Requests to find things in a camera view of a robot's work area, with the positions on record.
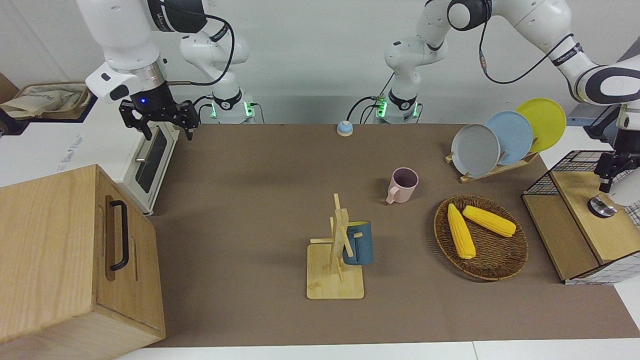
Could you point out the yellow plate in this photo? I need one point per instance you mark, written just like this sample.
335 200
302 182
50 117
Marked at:
547 122

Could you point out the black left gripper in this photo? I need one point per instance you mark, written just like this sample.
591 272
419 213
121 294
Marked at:
627 150

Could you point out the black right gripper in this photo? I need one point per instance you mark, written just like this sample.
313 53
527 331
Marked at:
147 102

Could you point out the pink ribbed mug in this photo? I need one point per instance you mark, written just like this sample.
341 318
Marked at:
405 192

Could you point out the black platform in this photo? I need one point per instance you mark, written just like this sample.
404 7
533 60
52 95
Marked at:
10 127

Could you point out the brown wicker basket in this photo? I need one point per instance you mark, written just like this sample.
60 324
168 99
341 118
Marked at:
495 255

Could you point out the tray with crumpled paper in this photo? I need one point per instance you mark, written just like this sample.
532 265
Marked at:
40 102

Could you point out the wooden plate rack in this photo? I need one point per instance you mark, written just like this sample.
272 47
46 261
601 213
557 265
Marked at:
500 169

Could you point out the small blue bell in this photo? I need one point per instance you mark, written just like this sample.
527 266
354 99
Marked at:
344 129

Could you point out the light blue plate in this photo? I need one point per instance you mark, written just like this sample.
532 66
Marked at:
515 137

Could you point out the dark blue mug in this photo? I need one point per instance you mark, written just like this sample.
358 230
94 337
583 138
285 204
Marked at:
362 245

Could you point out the yellow corn cob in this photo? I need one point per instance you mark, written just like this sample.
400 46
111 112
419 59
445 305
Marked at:
461 232
490 221

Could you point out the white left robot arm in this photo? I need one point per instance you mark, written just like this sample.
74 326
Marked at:
540 20

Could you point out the wooden mug rack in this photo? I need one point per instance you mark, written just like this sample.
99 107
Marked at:
330 285

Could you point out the white toaster oven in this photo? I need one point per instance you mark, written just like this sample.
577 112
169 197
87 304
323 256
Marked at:
50 150

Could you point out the black stand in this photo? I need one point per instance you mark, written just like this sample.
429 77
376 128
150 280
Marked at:
597 130

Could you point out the brown rimmed tray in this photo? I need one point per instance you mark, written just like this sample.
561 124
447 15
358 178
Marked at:
75 84

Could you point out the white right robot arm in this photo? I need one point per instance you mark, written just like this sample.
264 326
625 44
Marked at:
125 35

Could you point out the large wooden box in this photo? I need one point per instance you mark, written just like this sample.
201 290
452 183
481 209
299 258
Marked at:
50 250

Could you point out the grey plate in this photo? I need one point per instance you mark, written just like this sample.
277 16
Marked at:
475 152

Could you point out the brown table mat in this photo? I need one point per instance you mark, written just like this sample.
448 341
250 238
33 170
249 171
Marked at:
250 175

